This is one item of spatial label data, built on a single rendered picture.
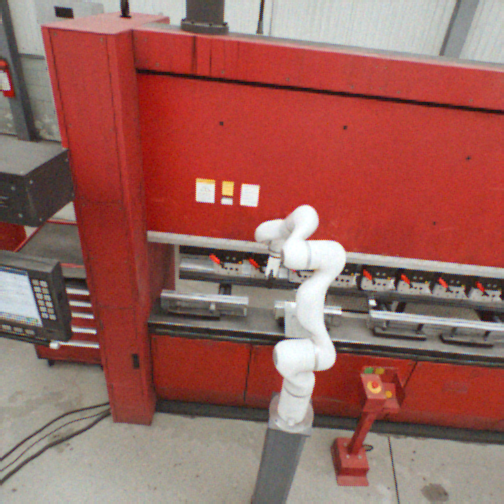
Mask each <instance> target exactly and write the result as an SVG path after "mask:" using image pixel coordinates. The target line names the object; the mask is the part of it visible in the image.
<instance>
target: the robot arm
mask: <svg viewBox="0 0 504 504"><path fill-rule="evenodd" d="M317 227H318V215H317V213H316V211H315V210H314V209H313V208H312V207H310V206H307V205H304V206H300V207H298V208H297V209H296V210H294V211H293V212H292V213H291V214H290V215H289V216H288V217H287V218H286V219H285V220H274V221H268V222H265V223H263V224H261V225H260V226H259V227H258V228H257V229H256V232H255V240H256V241H257V242H258V243H262V244H269V247H268V255H269V256H270V257H269V261H268V265H267V269H266V274H265V275H267V276H268V278H267V281H266V285H265V288H268V289H272V285H273V280H276V275H277V272H278V269H279V265H280V261H281V262H282V263H283V265H284V266H285V267H287V268H289V269H293V270H310V269H316V270H315V272H314V274H313V275H312V276H311V277H310V278H309V279H307V280H306V281H305V282H304V283H302V285H301V286H300V287H299V289H298V291H297V297H296V315H297V319H298V321H299V323H300V324H301V325H302V326H303V327H304V328H305V329H306V330H308V331H309V332H311V333H312V337H311V338H307V339H292V340H285V341H282V342H279V343H278V344H277V345H276V346H275V348H274V350H273V355H272V356H273V361H274V364H275V366H276V368H277V370H278V371H279V373H280V374H281V375H282V376H283V377H284V381H283V386H282V390H281V393H280V394H278V395H276V396H275V397H274V398H273V399H272V401H271V403H270V407H269V414H270V417H271V420H272V421H273V423H274V424H275V425H276V426H277V427H278V428H280V429H281V430H283V431H285V432H289V433H299V432H303V431H305V430H306V429H308V428H309V426H310V425H311V423H312V421H313V416H314V414H313V409H312V406H311V404H310V403H309V401H310V397H311V394H312V391H313V387H314V383H315V377H314V374H313V372H312V371H320V370H326V369H328V368H330V367H331V366H332V365H333V364H334V362H335V357H336V354H335V349H334V346H333V344H332V342H331V340H330V338H329V336H328V333H327V331H326V328H325V325H324V318H323V312H324V301H325V293H326V290H327V288H328V287H329V285H330V284H331V283H332V281H333V280H334V279H335V278H336V277H337V276H338V275H339V274H340V272H341V271H342V269H343V267H344V265H345V261H346V255H345V254H346V253H345V251H344V249H343V247H342V246H341V245H340V244H339V243H337V242H334V241H324V240H322V241H304V240H305V239H307V238H308V237H309V236H310V235H311V234H313V233H314V231H315V230H316V229H317Z"/></svg>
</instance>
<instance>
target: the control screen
mask: <svg viewBox="0 0 504 504"><path fill-rule="evenodd" d="M0 316H1V317H6V318H11V319H16V320H21V321H26V322H31V323H36V324H41V323H40V319H39V316H38V312H37V309H36V306H35V302H34V299H33V295H32V292H31V289H30V285H29V282H28V278H27V275H26V272H22V271H17V270H11V269H6V268H1V267H0Z"/></svg>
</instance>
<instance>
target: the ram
mask: <svg viewBox="0 0 504 504"><path fill-rule="evenodd" d="M137 88H138V103H139V118H140V133H141V147H142V162H143V177H144V192H145V207H146V222H147V231H151V232H160V233H170V234H179V235H189V236H198V237H208V238H217V239H227V240H236V241H246V242H255V243H258V242H257V241H256V240H255V232H256V229H257V228H258V227H259V226H260V225H261V224H263V223H265V222H268V221H274V220H285V219H286V218H287V217H288V216H289V215H290V214H291V213H292V212H293V211H294V210H296V209H297V208H298V207H300V206H304V205H307V206H310V207H312V208H313V209H314V210H315V211H316V213H317V215H318V227H317V229H316V230H315V231H314V233H313V234H311V235H310V236H309V237H308V238H307V239H305V240H304V241H322V240H324V241H334V242H337V243H339V244H340V245H341V246H342V247H343V249H344V251H345V252H350V253H359V254H369V255H378V256H388V257H397V258H407V259H416V260H426V261H435V262H445V263H454V264H464V265H473V266H482V267H492V268H501V269H504V112H503V111H495V110H486V109H477V108H468V107H460V106H451V105H442V104H434V103H425V102H416V101H407V100H399V99H390V98H381V97H373V96H364V95H355V94H346V93H338V92H329V91H320V90H312V89H303V88H294V87H285V86H277V85H268V84H259V83H251V82H242V81H233V80H224V79H216V78H207V77H198V76H190V75H181V74H172V73H163V72H155V71H146V70H141V71H140V72H138V73H137ZM197 179H206V180H215V188H214V203H212V202H203V201H196V180H197ZM223 181H225V182H234V185H233V196H231V195H222V189H223ZM242 184H252V185H260V189H259V198H258V207H252V206H243V205H240V197H241V186H242ZM222 197H226V198H232V205H231V204H222ZM147 238H148V241H151V242H161V243H170V244H180V245H189V246H199V247H208V248H218V249H227V250H237V251H246V252H256V253H265V254H268V249H262V248H253V247H243V246H233V245H224V244H214V243H205V242H195V241H186V240H176V239H167V238H157V237H148V234H147ZM345 262H351V263H361V264H370V265H380V266H389V267H399V268H408V269H418V270H427V271H437V272H446V273H456V274H466V275H475V276H485V277H494V278H504V274H500V273H490V272H481V271H471V270H462V269H452V268H443V267H433V266H424V265H414V264H405V263H395V262H386V261H376V260H367V259H357V258H348V257H346V261H345Z"/></svg>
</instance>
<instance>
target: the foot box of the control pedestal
mask: <svg viewBox="0 0 504 504"><path fill-rule="evenodd" d="M350 441H351V438H344V437H336V439H335V441H334V444H333V446H331V447H330V448H331V453H332V458H333V464H334V469H335V474H336V480H337V484H338V486H369V482H368V478H367V473H368V471H369V469H370V467H369V464H368V460H367V456H366V452H365V448H364V446H363V447H361V449H360V453H361V457H362V459H346V454H345V450H344V445H343V443H348V444H349V443H350Z"/></svg>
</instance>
